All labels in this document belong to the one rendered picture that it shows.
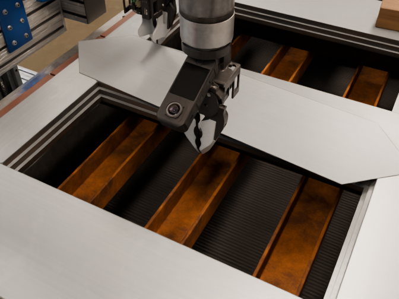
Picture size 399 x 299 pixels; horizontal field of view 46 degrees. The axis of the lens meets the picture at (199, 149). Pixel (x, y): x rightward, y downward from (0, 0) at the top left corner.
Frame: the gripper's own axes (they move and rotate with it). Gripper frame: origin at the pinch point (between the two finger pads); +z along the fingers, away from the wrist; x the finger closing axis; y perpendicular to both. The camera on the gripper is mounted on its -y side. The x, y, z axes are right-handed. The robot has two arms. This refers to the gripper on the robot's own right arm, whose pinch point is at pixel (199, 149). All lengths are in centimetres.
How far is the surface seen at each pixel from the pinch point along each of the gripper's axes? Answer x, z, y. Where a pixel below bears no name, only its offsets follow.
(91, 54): 35.2, 0.9, 16.5
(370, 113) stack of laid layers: -23.2, 1.1, 24.7
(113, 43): 33.8, 0.9, 22.5
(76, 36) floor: 149, 86, 131
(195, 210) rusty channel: 1.4, 17.9, 0.7
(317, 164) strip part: -18.6, 1.0, 6.8
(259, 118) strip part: -5.5, 1.0, 13.3
